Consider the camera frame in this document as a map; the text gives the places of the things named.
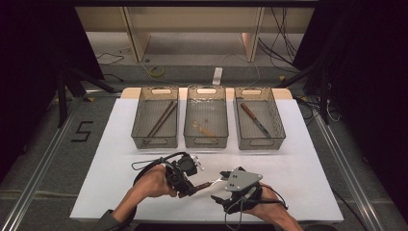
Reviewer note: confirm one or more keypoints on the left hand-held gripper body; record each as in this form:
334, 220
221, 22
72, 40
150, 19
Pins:
179, 174

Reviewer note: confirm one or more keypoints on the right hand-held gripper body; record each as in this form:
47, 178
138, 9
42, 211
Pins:
243, 192

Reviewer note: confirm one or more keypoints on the wooden utensil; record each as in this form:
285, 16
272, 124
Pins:
205, 131

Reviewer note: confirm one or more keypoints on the smoky transparent plastic bin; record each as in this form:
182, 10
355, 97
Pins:
154, 128
206, 112
272, 112

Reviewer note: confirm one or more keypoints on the brown chopstick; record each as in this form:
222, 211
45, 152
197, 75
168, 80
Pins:
166, 118
160, 119

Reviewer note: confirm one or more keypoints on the person's left hand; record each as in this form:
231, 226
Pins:
157, 181

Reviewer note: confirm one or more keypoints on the person's right hand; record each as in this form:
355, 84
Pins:
266, 205

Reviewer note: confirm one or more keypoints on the white power strip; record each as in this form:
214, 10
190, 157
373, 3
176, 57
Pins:
217, 76

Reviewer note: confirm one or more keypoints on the yellow tape roll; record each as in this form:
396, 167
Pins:
157, 71

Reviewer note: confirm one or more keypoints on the black metal stand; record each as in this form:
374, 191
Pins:
61, 96
324, 96

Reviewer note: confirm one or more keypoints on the beige wooden shelf unit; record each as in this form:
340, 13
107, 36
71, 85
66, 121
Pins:
192, 19

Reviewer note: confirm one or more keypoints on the black curtain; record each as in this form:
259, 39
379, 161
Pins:
32, 64
369, 80

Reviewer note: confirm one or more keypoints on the aluminium floor rail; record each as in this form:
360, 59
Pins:
41, 160
346, 166

